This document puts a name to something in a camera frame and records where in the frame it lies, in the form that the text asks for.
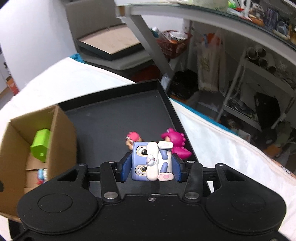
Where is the black shallow tray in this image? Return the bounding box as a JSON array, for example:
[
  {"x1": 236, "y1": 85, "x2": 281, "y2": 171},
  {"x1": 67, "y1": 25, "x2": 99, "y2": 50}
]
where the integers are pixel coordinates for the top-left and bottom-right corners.
[{"x1": 7, "y1": 78, "x2": 212, "y2": 241}]

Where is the red blue smurf figurine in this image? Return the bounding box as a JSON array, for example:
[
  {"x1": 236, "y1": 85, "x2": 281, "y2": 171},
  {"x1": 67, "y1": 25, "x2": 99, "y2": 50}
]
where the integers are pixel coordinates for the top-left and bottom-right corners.
[{"x1": 37, "y1": 169, "x2": 48, "y2": 185}]

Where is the white shelf rack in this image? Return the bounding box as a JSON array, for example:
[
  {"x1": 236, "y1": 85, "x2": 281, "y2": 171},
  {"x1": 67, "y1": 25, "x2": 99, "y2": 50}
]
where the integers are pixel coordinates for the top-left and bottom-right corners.
[{"x1": 216, "y1": 46, "x2": 295, "y2": 131}]

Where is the black framed cork board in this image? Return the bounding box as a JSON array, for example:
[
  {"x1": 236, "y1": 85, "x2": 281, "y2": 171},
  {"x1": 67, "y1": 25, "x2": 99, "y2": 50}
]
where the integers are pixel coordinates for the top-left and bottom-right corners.
[{"x1": 77, "y1": 24, "x2": 144, "y2": 61}]

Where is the glass top metal desk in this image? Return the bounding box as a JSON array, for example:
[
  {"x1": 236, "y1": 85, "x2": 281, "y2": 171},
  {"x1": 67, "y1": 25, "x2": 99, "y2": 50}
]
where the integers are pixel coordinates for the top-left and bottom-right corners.
[{"x1": 115, "y1": 3, "x2": 295, "y2": 78}]

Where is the green toy house box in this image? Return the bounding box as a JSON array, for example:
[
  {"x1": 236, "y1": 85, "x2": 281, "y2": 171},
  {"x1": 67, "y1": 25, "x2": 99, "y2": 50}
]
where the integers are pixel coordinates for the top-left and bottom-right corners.
[{"x1": 30, "y1": 128, "x2": 51, "y2": 163}]

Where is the orange cardboard box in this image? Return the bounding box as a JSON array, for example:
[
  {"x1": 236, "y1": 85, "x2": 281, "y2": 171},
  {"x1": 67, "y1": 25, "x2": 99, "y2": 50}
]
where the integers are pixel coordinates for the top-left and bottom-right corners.
[{"x1": 6, "y1": 76, "x2": 19, "y2": 95}]

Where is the brown cardboard box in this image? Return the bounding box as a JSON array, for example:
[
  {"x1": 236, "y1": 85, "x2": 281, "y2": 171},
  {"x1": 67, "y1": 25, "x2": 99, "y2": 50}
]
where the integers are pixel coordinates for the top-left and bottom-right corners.
[{"x1": 0, "y1": 105, "x2": 77, "y2": 221}]

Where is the grey chair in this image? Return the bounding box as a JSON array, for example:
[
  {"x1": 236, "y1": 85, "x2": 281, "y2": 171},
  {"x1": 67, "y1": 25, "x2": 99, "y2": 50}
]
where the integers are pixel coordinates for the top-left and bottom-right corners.
[{"x1": 65, "y1": 1, "x2": 152, "y2": 72}]

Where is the small pink-haired figurine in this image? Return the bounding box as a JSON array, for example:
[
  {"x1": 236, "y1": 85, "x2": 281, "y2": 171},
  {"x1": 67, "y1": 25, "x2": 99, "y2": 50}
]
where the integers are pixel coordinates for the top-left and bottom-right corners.
[{"x1": 125, "y1": 132, "x2": 142, "y2": 150}]

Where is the pink dinosaur costume figurine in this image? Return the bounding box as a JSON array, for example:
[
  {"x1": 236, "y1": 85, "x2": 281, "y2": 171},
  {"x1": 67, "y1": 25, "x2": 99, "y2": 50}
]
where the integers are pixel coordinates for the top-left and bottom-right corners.
[{"x1": 161, "y1": 128, "x2": 192, "y2": 160}]

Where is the red wicker basket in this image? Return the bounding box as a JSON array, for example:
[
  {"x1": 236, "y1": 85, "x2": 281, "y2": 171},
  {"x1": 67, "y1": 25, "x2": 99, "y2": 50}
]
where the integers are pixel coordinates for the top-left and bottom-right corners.
[{"x1": 156, "y1": 30, "x2": 192, "y2": 59}]

